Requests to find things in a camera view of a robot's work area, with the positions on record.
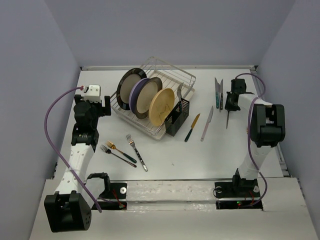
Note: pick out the gold knife green handle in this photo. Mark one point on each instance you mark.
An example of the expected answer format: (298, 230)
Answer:
(192, 127)

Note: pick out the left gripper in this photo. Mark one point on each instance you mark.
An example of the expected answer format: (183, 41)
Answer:
(103, 110)

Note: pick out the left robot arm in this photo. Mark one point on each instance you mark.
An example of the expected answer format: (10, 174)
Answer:
(69, 208)

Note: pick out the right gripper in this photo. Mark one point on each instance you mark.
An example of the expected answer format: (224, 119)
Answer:
(228, 106)

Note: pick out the black rimmed plate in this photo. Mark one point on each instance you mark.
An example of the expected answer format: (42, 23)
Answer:
(126, 84)

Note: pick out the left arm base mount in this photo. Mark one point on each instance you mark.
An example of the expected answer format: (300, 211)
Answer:
(110, 195)

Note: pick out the gold fork green handle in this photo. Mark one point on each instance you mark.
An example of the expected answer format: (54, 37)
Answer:
(113, 147)

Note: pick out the knife teal handle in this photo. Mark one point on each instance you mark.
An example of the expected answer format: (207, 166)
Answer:
(217, 93)

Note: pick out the black utensil caddy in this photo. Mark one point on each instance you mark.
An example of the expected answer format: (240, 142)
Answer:
(177, 117)

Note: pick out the knife dark handle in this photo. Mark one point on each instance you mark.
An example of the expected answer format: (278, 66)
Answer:
(221, 95)

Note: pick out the silver fork perforated handle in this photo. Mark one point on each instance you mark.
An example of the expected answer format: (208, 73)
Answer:
(133, 145)

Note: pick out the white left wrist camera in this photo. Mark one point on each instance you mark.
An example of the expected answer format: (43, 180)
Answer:
(93, 93)

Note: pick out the grey brown plate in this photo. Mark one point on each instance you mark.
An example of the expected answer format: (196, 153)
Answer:
(145, 96)

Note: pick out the silver fork teal handle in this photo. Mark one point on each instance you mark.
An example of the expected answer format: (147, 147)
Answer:
(179, 92)

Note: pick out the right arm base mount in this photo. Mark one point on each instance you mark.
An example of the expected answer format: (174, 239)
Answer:
(239, 193)

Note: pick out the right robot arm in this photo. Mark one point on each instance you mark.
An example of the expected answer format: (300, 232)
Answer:
(265, 129)

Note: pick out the purple plate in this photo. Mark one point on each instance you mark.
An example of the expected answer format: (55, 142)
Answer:
(134, 94)

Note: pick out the dark fork thin handle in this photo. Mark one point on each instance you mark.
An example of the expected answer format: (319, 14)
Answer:
(108, 151)

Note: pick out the yellow plate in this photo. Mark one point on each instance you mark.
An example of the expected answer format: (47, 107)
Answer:
(161, 105)

